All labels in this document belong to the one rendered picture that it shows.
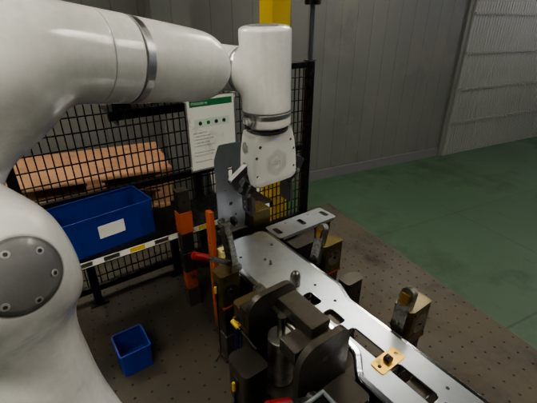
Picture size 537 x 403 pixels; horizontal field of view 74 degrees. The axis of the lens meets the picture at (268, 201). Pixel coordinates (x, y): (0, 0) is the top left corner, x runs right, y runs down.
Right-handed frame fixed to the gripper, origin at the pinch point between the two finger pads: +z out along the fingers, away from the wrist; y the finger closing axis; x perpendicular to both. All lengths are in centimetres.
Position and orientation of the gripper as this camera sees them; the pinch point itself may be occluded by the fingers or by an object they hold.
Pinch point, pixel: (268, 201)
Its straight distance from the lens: 71.4
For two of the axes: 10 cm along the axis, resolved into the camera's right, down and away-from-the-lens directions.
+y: 8.0, -3.1, 5.1
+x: -5.9, -3.9, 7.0
